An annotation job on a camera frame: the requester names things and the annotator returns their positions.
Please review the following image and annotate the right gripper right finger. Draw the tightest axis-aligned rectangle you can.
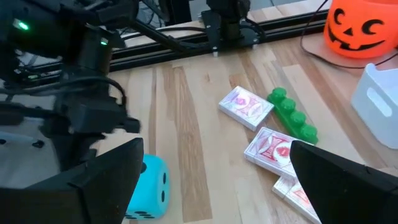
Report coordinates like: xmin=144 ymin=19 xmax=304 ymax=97
xmin=289 ymin=139 xmax=398 ymax=224

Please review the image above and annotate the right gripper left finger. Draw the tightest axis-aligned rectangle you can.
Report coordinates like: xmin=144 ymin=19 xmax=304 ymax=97
xmin=0 ymin=138 xmax=145 ymax=224

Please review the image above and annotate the teal foam die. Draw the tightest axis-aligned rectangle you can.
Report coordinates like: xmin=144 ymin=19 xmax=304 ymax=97
xmin=124 ymin=154 xmax=171 ymax=220

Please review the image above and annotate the card deck printed plastic coated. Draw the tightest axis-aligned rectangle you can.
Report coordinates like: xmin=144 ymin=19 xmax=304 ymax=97
xmin=243 ymin=126 xmax=313 ymax=180

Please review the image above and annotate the green four-stud toy brick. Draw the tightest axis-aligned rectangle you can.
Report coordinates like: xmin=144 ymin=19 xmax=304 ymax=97
xmin=266 ymin=86 xmax=319 ymax=145

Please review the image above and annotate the card deck printed standard size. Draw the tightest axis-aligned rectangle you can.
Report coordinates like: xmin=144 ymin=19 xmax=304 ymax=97
xmin=218 ymin=85 xmax=275 ymax=132

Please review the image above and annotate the card deck with red end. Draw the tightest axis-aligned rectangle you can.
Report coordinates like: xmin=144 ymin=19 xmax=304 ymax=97
xmin=272 ymin=175 xmax=323 ymax=224

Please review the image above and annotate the white plastic bin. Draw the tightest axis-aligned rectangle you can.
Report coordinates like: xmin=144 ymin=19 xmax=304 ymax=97
xmin=350 ymin=63 xmax=398 ymax=150

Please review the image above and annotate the orange pumpkin bucket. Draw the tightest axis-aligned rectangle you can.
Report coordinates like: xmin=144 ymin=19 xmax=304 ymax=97
xmin=323 ymin=0 xmax=398 ymax=59

